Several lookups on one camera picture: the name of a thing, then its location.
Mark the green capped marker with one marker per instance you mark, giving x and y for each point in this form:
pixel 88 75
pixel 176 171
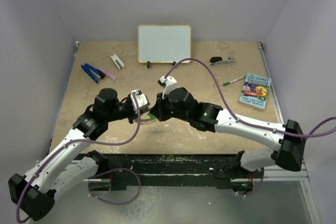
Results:
pixel 233 81

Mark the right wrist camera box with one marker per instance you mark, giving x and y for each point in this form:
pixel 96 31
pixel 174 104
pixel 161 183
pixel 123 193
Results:
pixel 168 84

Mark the pink eraser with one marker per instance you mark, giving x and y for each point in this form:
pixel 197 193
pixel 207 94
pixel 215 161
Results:
pixel 108 74

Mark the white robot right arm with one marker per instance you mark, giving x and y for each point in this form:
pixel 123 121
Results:
pixel 284 143

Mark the blue stapler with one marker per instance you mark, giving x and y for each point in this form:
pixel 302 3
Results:
pixel 95 74

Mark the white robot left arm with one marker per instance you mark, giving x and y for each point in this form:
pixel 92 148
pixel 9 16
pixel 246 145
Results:
pixel 35 192

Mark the white staple remover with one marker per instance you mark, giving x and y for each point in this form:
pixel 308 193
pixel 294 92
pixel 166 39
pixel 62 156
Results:
pixel 117 62

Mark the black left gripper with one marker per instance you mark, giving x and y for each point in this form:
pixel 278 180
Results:
pixel 130 118

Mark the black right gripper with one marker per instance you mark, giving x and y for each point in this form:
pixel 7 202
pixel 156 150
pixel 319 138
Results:
pixel 158 108

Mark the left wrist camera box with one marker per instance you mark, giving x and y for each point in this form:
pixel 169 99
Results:
pixel 139 100

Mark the black grey stapler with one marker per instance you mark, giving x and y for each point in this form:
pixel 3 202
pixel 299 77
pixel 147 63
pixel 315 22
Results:
pixel 221 61

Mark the small whiteboard on stand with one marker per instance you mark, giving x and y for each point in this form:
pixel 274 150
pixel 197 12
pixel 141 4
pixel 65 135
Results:
pixel 166 44

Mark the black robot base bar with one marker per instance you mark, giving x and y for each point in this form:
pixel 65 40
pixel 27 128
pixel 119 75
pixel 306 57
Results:
pixel 120 160

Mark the blue treehouse book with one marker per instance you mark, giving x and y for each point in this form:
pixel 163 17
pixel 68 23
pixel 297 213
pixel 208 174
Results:
pixel 255 90

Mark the aluminium frame rail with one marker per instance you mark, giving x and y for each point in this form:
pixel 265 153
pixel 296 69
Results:
pixel 283 174

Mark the large metal key ring disc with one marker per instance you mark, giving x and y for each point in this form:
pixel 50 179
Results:
pixel 143 121

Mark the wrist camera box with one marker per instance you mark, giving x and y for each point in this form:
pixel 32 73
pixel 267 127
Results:
pixel 168 84
pixel 139 100

